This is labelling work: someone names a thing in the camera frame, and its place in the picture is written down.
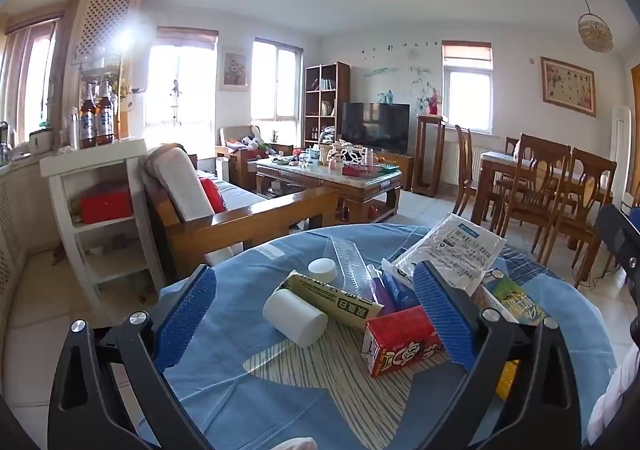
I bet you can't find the white standing air conditioner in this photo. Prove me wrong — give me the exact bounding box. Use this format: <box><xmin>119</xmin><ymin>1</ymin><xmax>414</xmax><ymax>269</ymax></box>
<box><xmin>611</xmin><ymin>104</ymin><xmax>633</xmax><ymax>203</ymax></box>

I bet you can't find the wooden television stand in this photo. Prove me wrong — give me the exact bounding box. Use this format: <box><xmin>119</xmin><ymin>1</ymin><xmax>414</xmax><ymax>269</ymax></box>
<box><xmin>380</xmin><ymin>152</ymin><xmax>415</xmax><ymax>191</ymax></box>

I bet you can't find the red box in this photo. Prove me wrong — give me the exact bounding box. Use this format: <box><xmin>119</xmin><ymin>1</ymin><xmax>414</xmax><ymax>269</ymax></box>
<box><xmin>79</xmin><ymin>184</ymin><xmax>135</xmax><ymax>225</ymax></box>

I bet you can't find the wooden bookshelf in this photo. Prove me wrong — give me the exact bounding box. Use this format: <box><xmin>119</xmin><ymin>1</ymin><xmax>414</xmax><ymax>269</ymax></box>
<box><xmin>304</xmin><ymin>62</ymin><xmax>351</xmax><ymax>149</ymax></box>

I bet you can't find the large framed painting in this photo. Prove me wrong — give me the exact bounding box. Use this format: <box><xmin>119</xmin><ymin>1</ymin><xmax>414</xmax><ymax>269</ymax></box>
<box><xmin>540</xmin><ymin>56</ymin><xmax>597</xmax><ymax>118</ymax></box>

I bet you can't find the small framed picture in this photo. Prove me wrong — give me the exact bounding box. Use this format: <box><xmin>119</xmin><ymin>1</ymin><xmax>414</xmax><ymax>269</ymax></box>
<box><xmin>218</xmin><ymin>47</ymin><xmax>251</xmax><ymax>92</ymax></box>

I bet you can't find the red milk carton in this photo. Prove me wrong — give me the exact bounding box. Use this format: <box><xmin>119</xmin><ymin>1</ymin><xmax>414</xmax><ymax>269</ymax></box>
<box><xmin>361</xmin><ymin>305</ymin><xmax>448</xmax><ymax>377</ymax></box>

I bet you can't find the yellow packet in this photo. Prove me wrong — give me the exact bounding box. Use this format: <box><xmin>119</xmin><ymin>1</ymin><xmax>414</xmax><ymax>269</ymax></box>
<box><xmin>492</xmin><ymin>360</ymin><xmax>521</xmax><ymax>401</ymax></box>

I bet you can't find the beige toothpaste box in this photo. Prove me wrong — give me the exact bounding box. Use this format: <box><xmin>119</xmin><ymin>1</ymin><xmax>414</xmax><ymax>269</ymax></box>
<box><xmin>277</xmin><ymin>270</ymin><xmax>386</xmax><ymax>331</ymax></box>

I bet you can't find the round table blue cloth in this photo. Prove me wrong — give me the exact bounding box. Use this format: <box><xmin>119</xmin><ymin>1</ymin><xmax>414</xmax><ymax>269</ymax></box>
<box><xmin>135</xmin><ymin>224</ymin><xmax>618</xmax><ymax>450</ymax></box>

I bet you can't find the brown beer bottle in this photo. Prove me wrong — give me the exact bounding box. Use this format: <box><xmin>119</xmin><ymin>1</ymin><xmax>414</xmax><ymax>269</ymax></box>
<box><xmin>96</xmin><ymin>78</ymin><xmax>115</xmax><ymax>145</ymax></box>
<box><xmin>79</xmin><ymin>82</ymin><xmax>98</xmax><ymax>148</ymax></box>

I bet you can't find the tall wooden plant stand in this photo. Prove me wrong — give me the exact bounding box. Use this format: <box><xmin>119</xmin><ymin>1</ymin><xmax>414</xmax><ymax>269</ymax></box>
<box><xmin>414</xmin><ymin>114</ymin><xmax>447</xmax><ymax>198</ymax></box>

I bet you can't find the white bottle cap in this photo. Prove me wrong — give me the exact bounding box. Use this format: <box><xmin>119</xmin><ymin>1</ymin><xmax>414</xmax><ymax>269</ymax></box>
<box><xmin>307</xmin><ymin>258</ymin><xmax>337</xmax><ymax>281</ymax></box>

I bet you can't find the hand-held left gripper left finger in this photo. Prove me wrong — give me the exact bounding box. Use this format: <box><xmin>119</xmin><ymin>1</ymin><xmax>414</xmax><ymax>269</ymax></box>
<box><xmin>47</xmin><ymin>264</ymin><xmax>218</xmax><ymax>450</ymax></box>

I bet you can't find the wooden armchair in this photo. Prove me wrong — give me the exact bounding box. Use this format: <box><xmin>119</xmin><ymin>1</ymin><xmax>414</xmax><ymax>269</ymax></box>
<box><xmin>216</xmin><ymin>125</ymin><xmax>293</xmax><ymax>191</ymax></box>

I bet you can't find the wooden coffee table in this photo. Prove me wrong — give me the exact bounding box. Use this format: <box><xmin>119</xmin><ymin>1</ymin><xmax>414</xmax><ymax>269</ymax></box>
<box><xmin>256</xmin><ymin>157</ymin><xmax>403</xmax><ymax>225</ymax></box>

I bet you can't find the wooden sofa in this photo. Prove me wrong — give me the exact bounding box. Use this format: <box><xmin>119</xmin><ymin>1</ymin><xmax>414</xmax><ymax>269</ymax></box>
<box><xmin>142</xmin><ymin>144</ymin><xmax>341</xmax><ymax>281</ymax></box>

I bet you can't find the person's pale quilted clothing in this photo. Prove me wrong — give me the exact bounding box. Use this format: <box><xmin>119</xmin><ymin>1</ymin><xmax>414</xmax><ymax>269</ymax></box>
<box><xmin>587</xmin><ymin>345</ymin><xmax>640</xmax><ymax>450</ymax></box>

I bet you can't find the wooden dining table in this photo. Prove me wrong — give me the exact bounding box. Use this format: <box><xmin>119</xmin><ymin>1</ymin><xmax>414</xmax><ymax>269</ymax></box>
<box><xmin>472</xmin><ymin>151</ymin><xmax>613</xmax><ymax>241</ymax></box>

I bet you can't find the black television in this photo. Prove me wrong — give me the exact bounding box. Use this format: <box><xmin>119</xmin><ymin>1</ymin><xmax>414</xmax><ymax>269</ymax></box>
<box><xmin>341</xmin><ymin>102</ymin><xmax>411</xmax><ymax>155</ymax></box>

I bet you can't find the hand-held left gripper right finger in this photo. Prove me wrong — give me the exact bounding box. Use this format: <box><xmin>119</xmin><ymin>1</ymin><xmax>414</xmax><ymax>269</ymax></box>
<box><xmin>412</xmin><ymin>260</ymin><xmax>596</xmax><ymax>450</ymax></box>

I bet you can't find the red cushion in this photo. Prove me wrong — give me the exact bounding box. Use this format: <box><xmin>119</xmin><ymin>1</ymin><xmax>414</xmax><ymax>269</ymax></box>
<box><xmin>199</xmin><ymin>176</ymin><xmax>227</xmax><ymax>213</ymax></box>

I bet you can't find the blue plastic bag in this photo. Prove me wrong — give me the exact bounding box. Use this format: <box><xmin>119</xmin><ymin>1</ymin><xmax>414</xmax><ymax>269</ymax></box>
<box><xmin>382</xmin><ymin>258</ymin><xmax>421</xmax><ymax>311</ymax></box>

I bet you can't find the clear ribbed plastic tray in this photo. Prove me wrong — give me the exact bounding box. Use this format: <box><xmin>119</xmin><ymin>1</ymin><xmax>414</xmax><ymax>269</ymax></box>
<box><xmin>322</xmin><ymin>235</ymin><xmax>378</xmax><ymax>298</ymax></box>

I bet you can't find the green snack packet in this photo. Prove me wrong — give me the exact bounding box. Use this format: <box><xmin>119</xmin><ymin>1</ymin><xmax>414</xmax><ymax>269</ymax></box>
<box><xmin>480</xmin><ymin>270</ymin><xmax>548</xmax><ymax>325</ymax></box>

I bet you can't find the purple tube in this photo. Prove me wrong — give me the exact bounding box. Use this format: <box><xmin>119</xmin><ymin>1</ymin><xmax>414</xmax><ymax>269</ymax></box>
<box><xmin>367</xmin><ymin>265</ymin><xmax>398</xmax><ymax>315</ymax></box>

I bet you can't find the white shelf unit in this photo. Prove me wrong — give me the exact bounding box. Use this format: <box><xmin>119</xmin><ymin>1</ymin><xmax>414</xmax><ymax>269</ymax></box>
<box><xmin>40</xmin><ymin>139</ymin><xmax>166</xmax><ymax>301</ymax></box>

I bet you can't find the white cylinder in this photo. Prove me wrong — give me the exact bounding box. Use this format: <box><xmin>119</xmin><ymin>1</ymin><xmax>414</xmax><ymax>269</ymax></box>
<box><xmin>262</xmin><ymin>288</ymin><xmax>328</xmax><ymax>348</ymax></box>

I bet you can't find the gold pendant lamp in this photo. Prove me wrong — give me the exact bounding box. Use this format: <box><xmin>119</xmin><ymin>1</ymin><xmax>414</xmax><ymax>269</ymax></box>
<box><xmin>575</xmin><ymin>0</ymin><xmax>614</xmax><ymax>53</ymax></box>

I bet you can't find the white shipping bag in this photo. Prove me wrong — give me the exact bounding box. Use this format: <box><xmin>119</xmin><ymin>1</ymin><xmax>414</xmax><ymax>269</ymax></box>
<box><xmin>395</xmin><ymin>213</ymin><xmax>508</xmax><ymax>298</ymax></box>

